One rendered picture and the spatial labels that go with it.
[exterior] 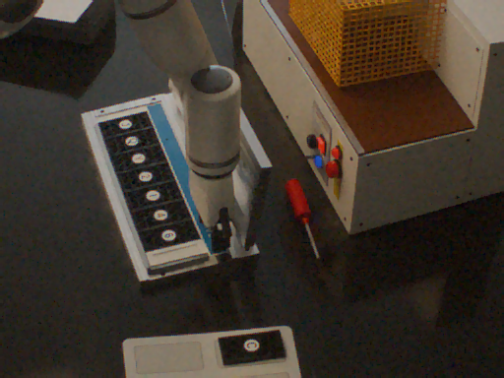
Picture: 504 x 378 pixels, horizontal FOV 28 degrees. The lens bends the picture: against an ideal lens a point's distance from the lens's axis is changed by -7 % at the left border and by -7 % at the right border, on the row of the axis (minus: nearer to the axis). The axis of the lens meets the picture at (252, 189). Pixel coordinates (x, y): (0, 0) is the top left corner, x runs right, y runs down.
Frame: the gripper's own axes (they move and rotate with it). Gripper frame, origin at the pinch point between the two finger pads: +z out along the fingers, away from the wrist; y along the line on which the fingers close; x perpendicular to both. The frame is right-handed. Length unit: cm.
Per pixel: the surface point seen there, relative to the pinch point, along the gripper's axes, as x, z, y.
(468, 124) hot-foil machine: 43.7, -15.4, 5.2
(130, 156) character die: -8.5, 1.6, -23.1
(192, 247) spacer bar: -4.5, 1.1, 2.0
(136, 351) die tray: -19.4, 3.2, 18.7
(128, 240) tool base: -14.1, 1.9, -3.5
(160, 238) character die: -8.9, 1.1, -1.5
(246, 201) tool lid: 5.2, -5.7, 1.2
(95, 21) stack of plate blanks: -6, 0, -66
